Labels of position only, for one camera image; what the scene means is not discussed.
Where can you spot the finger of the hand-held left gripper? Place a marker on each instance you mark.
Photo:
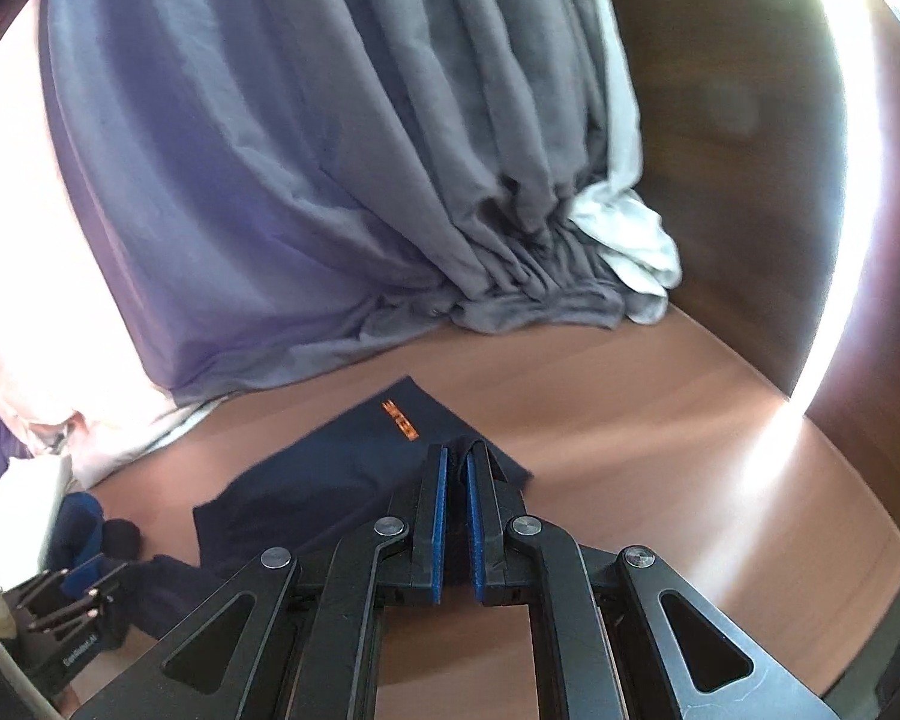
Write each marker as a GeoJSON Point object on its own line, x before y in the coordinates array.
{"type": "Point", "coordinates": [82, 600]}

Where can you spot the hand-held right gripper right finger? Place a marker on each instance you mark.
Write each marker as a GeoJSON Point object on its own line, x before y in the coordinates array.
{"type": "Point", "coordinates": [477, 525]}

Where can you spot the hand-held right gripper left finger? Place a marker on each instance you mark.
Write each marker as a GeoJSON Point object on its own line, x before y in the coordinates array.
{"type": "Point", "coordinates": [439, 525]}

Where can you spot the navy pants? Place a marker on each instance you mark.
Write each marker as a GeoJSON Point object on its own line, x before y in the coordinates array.
{"type": "Point", "coordinates": [330, 472]}

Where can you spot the blue cloth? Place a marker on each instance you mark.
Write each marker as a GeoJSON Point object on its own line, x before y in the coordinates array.
{"type": "Point", "coordinates": [79, 532]}

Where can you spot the white cloth behind curtain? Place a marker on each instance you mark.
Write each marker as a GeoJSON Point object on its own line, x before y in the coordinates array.
{"type": "Point", "coordinates": [630, 240]}

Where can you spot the grey curtain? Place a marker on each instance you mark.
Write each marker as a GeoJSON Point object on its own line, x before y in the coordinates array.
{"type": "Point", "coordinates": [307, 165]}

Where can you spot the dark wooden wardrobe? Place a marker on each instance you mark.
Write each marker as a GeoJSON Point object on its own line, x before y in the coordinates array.
{"type": "Point", "coordinates": [720, 165]}

